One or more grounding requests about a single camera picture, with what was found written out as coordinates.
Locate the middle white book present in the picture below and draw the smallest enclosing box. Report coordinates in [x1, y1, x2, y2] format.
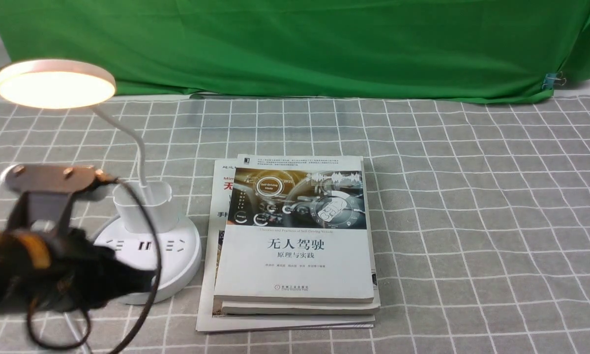
[221, 158, 381, 316]

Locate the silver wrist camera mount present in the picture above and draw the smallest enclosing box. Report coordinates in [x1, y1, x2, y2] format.
[0, 164, 119, 236]

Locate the top self-driving book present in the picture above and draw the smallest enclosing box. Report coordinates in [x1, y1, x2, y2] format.
[213, 154, 375, 312]

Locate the green backdrop cloth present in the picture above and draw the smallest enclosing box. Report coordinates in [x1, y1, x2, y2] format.
[0, 0, 590, 104]

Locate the blue binder clip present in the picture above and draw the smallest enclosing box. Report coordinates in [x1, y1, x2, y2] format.
[541, 71, 567, 90]

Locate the bottom thin magazine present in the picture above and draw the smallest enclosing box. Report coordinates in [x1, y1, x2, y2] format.
[196, 159, 375, 332]

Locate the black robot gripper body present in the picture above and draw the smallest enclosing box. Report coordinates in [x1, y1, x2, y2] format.
[0, 229, 155, 316]

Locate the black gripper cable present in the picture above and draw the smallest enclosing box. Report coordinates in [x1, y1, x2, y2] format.
[26, 178, 163, 354]

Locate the white desk lamp with base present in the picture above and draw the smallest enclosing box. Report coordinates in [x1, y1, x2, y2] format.
[0, 59, 202, 302]

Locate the grey checked tablecloth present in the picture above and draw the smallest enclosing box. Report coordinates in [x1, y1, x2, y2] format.
[0, 95, 590, 354]

